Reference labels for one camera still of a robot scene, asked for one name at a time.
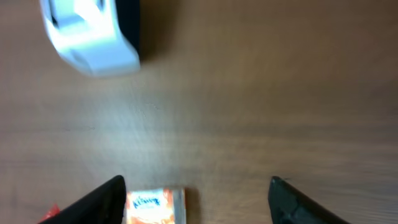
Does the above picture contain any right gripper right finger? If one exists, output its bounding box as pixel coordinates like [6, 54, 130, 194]
[268, 176, 349, 224]

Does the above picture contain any red candy bag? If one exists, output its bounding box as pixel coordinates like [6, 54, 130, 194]
[39, 204, 60, 223]

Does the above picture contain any white barcode scanner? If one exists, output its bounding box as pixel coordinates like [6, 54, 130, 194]
[40, 0, 141, 77]

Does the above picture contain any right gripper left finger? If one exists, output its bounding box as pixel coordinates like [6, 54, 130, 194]
[42, 175, 126, 224]

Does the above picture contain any orange tissue pack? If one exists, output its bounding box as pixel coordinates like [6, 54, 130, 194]
[125, 188, 187, 224]

